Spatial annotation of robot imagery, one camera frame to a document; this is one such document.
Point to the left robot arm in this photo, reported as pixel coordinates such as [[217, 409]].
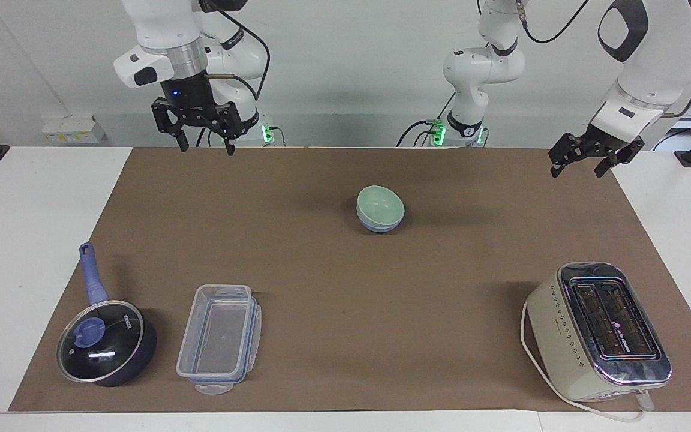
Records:
[[639, 66]]

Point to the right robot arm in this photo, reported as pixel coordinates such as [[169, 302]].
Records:
[[159, 24]]

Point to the clear plastic container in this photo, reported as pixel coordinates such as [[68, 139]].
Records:
[[219, 339]]

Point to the dark blue pot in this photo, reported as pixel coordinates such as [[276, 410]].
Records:
[[90, 282]]

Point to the glass lid with blue knob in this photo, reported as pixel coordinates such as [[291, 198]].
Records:
[[102, 342]]

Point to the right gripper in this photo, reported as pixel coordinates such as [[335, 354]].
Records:
[[191, 93]]

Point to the cream toaster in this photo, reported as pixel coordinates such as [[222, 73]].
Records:
[[567, 336]]

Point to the white wall socket box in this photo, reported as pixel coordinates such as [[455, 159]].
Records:
[[72, 130]]

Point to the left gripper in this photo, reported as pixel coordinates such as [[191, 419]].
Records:
[[602, 141]]

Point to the green bowl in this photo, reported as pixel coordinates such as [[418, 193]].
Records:
[[381, 203]]

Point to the blue bowl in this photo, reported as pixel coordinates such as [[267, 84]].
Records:
[[375, 227]]

